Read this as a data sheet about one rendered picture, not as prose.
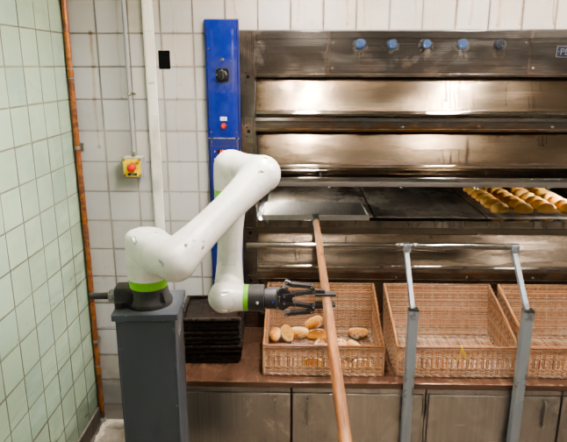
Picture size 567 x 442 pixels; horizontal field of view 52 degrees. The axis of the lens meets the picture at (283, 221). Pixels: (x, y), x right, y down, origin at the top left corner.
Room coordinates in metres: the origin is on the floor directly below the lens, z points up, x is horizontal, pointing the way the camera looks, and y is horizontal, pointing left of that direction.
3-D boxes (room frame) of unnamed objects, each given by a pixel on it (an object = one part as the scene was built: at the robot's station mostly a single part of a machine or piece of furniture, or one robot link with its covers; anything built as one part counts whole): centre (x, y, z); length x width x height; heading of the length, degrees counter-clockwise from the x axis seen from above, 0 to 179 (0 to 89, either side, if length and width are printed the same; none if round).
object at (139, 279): (1.74, 0.43, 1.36); 0.16 x 0.13 x 0.19; 43
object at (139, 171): (2.83, 0.74, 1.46); 0.10 x 0.07 x 0.10; 89
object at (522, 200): (3.26, -1.35, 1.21); 0.61 x 0.48 x 0.06; 179
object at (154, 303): (1.75, 0.49, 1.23); 0.26 x 0.15 x 0.06; 93
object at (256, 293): (1.84, 0.09, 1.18); 0.12 x 0.06 x 0.09; 178
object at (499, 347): (2.57, -0.79, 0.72); 0.56 x 0.49 x 0.28; 89
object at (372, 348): (2.58, -0.19, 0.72); 0.56 x 0.49 x 0.28; 88
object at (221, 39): (3.79, 0.27, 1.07); 1.93 x 0.16 x 2.15; 179
